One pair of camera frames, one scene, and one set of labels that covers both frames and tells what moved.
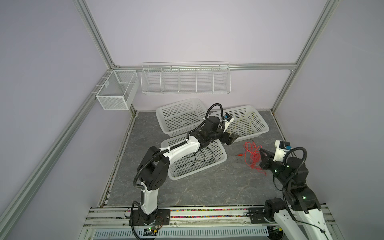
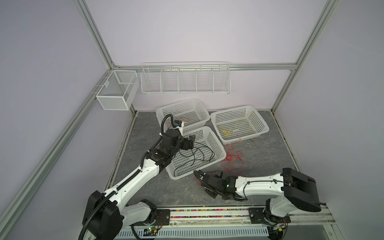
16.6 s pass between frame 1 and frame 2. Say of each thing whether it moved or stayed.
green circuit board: stayed
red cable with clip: moved
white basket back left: stayed
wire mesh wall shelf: stayed
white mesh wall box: stayed
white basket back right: stayed
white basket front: stayed
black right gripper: moved
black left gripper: moved
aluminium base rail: stayed
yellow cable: moved
